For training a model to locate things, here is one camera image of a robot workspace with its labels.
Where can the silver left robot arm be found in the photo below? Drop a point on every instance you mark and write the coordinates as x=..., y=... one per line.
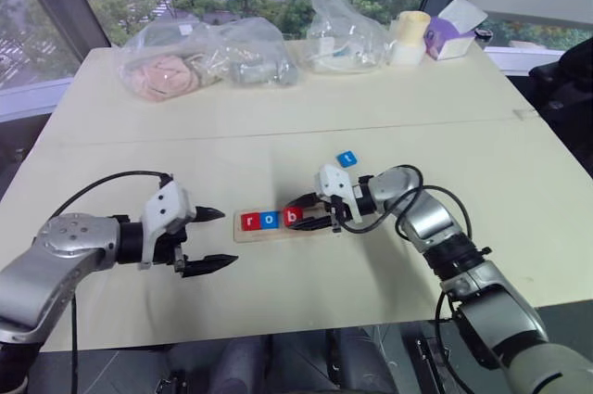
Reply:
x=55, y=250

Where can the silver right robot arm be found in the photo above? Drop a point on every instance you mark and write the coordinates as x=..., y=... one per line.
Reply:
x=431, y=220

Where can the purple tissue box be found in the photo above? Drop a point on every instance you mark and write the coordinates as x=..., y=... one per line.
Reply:
x=447, y=37

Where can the blue letter t block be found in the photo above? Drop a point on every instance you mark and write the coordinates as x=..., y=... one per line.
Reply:
x=347, y=158

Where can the grey cylindrical object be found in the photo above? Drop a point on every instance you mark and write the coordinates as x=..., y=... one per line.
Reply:
x=259, y=73

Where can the large clear plastic bag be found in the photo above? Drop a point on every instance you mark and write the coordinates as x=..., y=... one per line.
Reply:
x=208, y=51

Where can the blue letter o block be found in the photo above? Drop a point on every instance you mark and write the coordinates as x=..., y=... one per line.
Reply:
x=271, y=221

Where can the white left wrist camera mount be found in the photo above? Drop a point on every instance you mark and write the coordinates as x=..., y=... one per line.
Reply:
x=164, y=208

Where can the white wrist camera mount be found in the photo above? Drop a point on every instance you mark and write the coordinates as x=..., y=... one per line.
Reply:
x=164, y=208
x=336, y=185

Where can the dark rounded shape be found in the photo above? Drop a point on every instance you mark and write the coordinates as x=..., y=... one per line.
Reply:
x=361, y=361

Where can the cream plastic container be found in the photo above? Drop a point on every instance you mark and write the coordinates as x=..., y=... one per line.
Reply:
x=410, y=39

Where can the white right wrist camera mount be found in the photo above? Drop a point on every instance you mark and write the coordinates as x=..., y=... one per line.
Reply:
x=336, y=185

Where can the red letter r block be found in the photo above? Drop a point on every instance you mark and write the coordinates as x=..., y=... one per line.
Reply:
x=250, y=222

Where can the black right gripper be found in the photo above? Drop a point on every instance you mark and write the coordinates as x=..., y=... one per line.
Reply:
x=337, y=215

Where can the wooden letter tray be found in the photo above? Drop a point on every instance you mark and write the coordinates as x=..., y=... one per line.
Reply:
x=287, y=234

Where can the black chair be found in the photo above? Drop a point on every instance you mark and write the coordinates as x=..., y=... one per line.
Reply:
x=563, y=88

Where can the pink cloth bundle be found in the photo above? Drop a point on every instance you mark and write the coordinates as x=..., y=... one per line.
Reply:
x=162, y=76

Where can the tall clear plastic bag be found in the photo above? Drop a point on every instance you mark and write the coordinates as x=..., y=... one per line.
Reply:
x=345, y=37

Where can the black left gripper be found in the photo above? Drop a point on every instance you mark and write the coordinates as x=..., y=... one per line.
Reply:
x=167, y=248

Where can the red letter b block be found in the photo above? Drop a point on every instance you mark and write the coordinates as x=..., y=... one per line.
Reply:
x=293, y=217

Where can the small black round object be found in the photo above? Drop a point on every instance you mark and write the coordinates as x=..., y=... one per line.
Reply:
x=483, y=35

